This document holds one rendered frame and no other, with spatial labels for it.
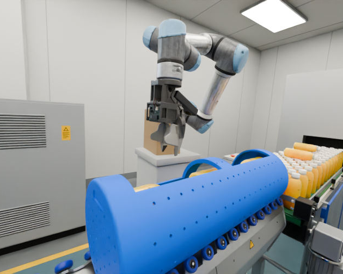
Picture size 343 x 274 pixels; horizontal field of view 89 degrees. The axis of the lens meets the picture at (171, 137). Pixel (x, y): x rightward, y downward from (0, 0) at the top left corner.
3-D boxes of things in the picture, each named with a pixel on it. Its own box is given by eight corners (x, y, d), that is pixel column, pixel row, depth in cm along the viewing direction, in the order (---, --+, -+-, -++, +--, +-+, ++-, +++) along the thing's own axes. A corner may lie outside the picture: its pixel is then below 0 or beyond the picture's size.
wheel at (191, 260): (183, 253, 53) (187, 253, 52) (195, 255, 55) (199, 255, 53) (182, 272, 50) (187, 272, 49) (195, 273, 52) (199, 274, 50)
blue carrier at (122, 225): (85, 251, 56) (83, 166, 52) (234, 188, 111) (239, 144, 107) (120, 344, 34) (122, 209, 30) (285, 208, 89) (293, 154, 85)
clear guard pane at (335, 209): (313, 280, 103) (328, 205, 96) (336, 230, 152) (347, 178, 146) (314, 281, 103) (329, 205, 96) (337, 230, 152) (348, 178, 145)
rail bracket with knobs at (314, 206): (287, 216, 91) (291, 197, 90) (292, 211, 96) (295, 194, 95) (311, 225, 84) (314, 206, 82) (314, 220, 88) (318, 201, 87)
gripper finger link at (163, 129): (145, 148, 55) (150, 120, 52) (160, 147, 58) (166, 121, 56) (150, 153, 53) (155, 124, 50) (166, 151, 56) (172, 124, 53)
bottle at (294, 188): (280, 204, 103) (285, 174, 101) (291, 204, 104) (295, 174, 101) (289, 210, 96) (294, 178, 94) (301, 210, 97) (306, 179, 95)
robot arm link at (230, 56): (193, 119, 123) (229, 36, 87) (209, 131, 118) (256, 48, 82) (183, 125, 115) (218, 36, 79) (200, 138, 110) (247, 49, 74)
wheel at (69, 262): (54, 263, 46) (55, 272, 45) (73, 256, 49) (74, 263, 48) (53, 268, 49) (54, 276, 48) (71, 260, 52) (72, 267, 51)
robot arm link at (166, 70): (172, 70, 54) (190, 66, 48) (171, 85, 55) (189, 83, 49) (151, 65, 49) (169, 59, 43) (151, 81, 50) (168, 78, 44)
